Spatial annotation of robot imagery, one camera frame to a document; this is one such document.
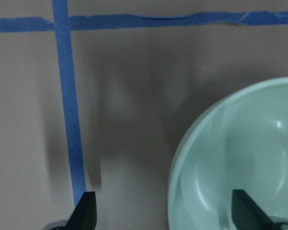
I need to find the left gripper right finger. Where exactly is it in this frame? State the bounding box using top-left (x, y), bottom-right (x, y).
top-left (231, 189), bottom-right (278, 230)

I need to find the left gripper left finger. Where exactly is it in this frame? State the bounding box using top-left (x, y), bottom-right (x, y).
top-left (66, 192), bottom-right (97, 230)

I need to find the green bowl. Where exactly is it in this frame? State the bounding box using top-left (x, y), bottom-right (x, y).
top-left (168, 77), bottom-right (288, 230)

